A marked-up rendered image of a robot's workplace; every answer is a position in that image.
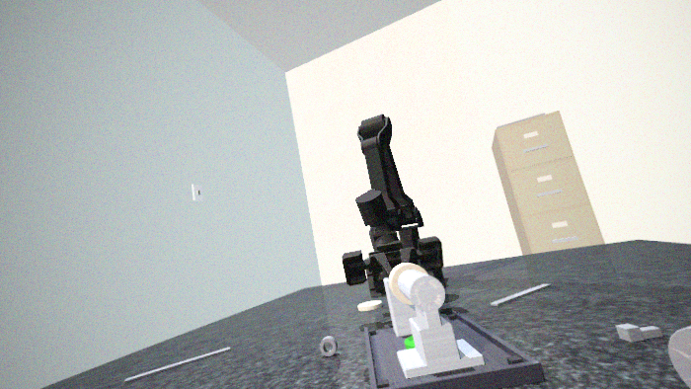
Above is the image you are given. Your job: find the grey ring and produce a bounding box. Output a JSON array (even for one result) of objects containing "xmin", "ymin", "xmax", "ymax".
[{"xmin": 320, "ymin": 336, "xmax": 338, "ymax": 356}]

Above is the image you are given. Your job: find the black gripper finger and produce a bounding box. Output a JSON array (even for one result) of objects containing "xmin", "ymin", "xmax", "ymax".
[
  {"xmin": 369, "ymin": 253, "xmax": 392, "ymax": 282},
  {"xmin": 400, "ymin": 247, "xmax": 418, "ymax": 265}
]

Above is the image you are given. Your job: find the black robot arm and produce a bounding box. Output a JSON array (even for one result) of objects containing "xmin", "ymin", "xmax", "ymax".
[{"xmin": 355, "ymin": 114, "xmax": 424, "ymax": 250}]

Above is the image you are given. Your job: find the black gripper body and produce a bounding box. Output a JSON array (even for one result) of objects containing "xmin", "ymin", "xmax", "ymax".
[{"xmin": 342, "ymin": 230, "xmax": 444, "ymax": 285}]

